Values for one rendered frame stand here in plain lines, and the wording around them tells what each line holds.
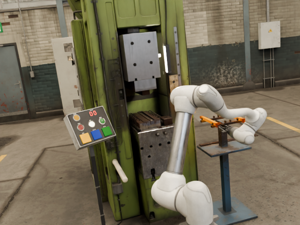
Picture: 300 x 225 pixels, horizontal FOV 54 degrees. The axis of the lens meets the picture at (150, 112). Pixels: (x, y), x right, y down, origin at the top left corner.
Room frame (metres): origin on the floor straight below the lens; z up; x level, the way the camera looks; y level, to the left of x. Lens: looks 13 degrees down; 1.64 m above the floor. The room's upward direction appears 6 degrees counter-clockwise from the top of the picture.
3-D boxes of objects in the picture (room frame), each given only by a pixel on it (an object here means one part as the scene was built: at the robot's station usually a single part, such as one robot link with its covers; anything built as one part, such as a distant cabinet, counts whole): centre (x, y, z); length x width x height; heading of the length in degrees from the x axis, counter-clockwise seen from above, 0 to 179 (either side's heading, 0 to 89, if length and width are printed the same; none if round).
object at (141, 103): (3.13, 0.11, 1.37); 0.41 x 0.10 x 0.91; 106
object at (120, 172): (2.43, 0.32, 0.62); 0.44 x 0.05 x 0.05; 16
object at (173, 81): (2.82, -0.26, 1.27); 0.09 x 0.02 x 0.17; 106
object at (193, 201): (1.52, -0.20, 0.77); 0.18 x 0.16 x 0.22; 47
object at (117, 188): (2.62, 0.39, 0.36); 0.09 x 0.07 x 0.12; 106
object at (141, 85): (2.81, 0.07, 1.32); 0.42 x 0.20 x 0.10; 16
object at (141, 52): (2.82, 0.03, 1.56); 0.42 x 0.39 x 0.40; 16
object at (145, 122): (2.81, 0.07, 0.96); 0.42 x 0.20 x 0.09; 16
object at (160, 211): (2.83, 0.02, 0.23); 0.55 x 0.37 x 0.47; 16
